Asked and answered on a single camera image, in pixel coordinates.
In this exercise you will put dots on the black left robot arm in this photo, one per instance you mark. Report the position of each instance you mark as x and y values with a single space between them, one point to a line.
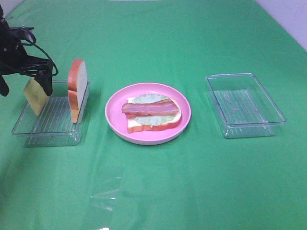
3 16

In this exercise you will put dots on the yellow cheese slice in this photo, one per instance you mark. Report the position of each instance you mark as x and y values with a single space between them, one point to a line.
35 95

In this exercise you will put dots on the pink round plate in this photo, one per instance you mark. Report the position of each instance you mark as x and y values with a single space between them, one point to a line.
118 122

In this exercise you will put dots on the clear plastic tray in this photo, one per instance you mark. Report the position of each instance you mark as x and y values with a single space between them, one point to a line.
242 106
53 127

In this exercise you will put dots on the tray bacon strip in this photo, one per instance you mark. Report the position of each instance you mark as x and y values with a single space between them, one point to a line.
131 116
162 107

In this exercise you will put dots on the green tablecloth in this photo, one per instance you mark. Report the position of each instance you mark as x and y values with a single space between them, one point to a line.
198 181

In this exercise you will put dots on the tray bread slice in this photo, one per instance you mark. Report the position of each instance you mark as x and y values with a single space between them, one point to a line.
157 128
77 83

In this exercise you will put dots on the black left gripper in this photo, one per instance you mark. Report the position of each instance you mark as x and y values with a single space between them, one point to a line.
14 58

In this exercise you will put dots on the clear right plastic tray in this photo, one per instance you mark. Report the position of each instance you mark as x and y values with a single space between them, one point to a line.
242 106

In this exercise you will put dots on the green lettuce leaf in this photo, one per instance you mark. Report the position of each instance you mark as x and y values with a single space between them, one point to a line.
153 120

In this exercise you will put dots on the clear left plastic tray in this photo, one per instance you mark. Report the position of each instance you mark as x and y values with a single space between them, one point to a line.
53 127

